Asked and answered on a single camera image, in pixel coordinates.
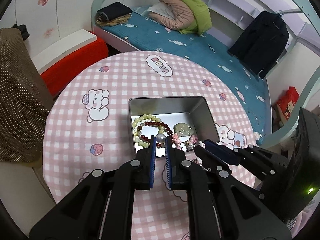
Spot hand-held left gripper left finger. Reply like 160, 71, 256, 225
29, 137, 157, 240

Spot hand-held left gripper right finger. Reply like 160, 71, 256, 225
165, 141, 293, 240

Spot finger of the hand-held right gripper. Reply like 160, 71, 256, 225
203, 139, 288, 180
194, 145, 258, 188

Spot dark red bead bracelet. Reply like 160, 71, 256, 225
140, 120, 173, 143

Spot pale green jade pendant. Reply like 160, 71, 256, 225
174, 122, 195, 137

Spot grey metal tin box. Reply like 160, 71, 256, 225
128, 96, 220, 158

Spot pale yellow bead bracelet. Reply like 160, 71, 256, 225
132, 114, 168, 145

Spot person's pink clothing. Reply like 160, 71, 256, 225
285, 200, 320, 233

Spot red cat print bag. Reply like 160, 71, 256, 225
276, 86, 300, 120

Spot pink checkered tablecloth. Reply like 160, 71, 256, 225
41, 51, 254, 240

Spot blue candy print mattress cover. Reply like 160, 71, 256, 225
96, 6, 267, 133

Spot black hanging coat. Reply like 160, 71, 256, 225
227, 10, 290, 79

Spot lilac bed shelf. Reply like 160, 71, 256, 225
165, 0, 308, 53

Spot white board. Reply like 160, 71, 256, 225
29, 29, 98, 73

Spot folded tan clothes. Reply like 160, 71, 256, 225
96, 14, 132, 27

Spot brown dotted cloth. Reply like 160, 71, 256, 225
0, 27, 54, 167

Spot clothes hanger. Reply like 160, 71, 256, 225
271, 10, 287, 30

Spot white pillow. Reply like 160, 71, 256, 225
147, 1, 173, 20

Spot folded dark clothes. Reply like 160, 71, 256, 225
97, 2, 132, 22

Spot white wardrobe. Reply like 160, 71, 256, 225
0, 0, 120, 55

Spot black garment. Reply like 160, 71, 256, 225
12, 24, 30, 40

